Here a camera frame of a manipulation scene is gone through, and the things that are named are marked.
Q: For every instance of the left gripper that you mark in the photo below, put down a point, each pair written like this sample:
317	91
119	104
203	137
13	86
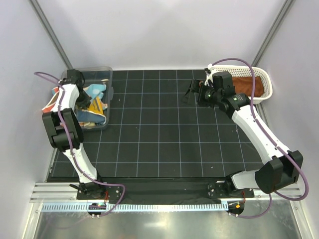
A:
85	103

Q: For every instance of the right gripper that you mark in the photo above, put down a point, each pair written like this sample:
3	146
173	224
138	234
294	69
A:
197	86

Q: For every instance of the yellow and blue towel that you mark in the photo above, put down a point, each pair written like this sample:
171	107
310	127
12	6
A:
93	115

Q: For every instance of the brown towel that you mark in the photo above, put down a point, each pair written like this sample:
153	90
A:
244	85

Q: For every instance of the light blue dotted towel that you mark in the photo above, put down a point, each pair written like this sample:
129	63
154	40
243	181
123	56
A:
95	90

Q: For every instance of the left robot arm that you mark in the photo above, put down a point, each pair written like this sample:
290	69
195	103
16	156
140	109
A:
65	132

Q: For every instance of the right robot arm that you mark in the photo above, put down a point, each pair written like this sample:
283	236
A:
280	165

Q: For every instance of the clear plastic bin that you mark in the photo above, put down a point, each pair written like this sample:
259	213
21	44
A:
74	79

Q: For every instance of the salmon pink towel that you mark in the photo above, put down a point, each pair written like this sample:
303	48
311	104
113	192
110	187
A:
50	105

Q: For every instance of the white perforated basket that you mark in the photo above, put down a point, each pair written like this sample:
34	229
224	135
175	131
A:
243	71

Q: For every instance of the black grid mat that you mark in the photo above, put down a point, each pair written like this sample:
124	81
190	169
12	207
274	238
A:
153	133

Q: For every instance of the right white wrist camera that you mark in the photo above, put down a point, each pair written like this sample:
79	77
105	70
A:
209	70

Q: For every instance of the aluminium rail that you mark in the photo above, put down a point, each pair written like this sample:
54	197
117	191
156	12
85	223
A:
58	192

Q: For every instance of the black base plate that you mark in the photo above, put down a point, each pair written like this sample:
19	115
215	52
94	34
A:
161	190

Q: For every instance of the white slotted cable duct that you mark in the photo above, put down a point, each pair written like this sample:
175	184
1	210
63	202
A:
95	208

